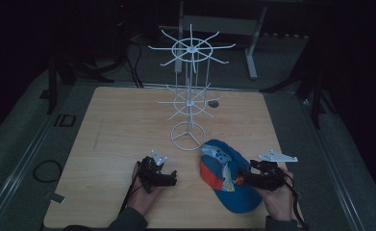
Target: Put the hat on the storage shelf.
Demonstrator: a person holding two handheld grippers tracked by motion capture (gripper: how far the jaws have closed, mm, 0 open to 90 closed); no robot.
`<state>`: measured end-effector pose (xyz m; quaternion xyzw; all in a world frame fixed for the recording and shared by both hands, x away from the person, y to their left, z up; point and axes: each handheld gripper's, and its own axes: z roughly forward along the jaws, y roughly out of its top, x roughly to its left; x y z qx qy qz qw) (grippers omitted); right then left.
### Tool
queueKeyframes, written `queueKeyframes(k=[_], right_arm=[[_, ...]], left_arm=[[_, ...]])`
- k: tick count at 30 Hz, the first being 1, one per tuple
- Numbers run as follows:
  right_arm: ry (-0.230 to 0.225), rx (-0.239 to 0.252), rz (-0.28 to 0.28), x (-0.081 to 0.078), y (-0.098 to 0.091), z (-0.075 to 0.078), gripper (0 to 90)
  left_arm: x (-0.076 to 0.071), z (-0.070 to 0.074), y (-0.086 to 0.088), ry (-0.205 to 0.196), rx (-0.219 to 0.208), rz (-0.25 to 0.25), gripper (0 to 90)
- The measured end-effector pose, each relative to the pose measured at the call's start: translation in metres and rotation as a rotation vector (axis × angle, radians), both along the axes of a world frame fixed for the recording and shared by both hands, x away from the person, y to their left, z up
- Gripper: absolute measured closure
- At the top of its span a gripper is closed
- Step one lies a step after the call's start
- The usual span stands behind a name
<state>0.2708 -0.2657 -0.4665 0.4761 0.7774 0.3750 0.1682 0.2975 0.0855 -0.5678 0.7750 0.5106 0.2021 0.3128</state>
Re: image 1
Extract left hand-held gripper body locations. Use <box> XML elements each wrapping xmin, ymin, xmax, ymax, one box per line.
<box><xmin>137</xmin><ymin>149</ymin><xmax>174</xmax><ymax>194</ymax></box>

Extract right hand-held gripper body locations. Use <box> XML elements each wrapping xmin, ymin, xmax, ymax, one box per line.
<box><xmin>249</xmin><ymin>149</ymin><xmax>299</xmax><ymax>193</ymax></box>

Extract blue and orange cap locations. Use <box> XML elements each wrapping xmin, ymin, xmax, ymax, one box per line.
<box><xmin>199</xmin><ymin>139</ymin><xmax>263</xmax><ymax>215</ymax></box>

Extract white wire display rack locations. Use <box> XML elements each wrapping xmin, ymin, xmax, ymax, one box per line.
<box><xmin>147</xmin><ymin>23</ymin><xmax>237</xmax><ymax>152</ymax></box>

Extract person's left hand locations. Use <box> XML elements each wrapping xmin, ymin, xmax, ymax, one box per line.
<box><xmin>126</xmin><ymin>161</ymin><xmax>164</xmax><ymax>217</ymax></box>

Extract person's right hand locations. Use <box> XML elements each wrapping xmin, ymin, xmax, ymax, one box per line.
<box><xmin>259</xmin><ymin>169</ymin><xmax>301</xmax><ymax>223</ymax></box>

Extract black tripod stand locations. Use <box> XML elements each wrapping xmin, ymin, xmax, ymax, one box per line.
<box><xmin>45</xmin><ymin>52</ymin><xmax>127</xmax><ymax>116</ymax></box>
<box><xmin>260</xmin><ymin>61</ymin><xmax>338</xmax><ymax>130</ymax></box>

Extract grey floor tag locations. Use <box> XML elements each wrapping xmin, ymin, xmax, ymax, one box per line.
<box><xmin>44</xmin><ymin>192</ymin><xmax>66</xmax><ymax>205</ymax></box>

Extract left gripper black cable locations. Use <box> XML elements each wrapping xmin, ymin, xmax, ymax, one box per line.
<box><xmin>118</xmin><ymin>161</ymin><xmax>142</xmax><ymax>216</ymax></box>

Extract black hanging cables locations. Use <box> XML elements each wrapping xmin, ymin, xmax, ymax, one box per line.
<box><xmin>121</xmin><ymin>18</ymin><xmax>145</xmax><ymax>90</ymax></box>

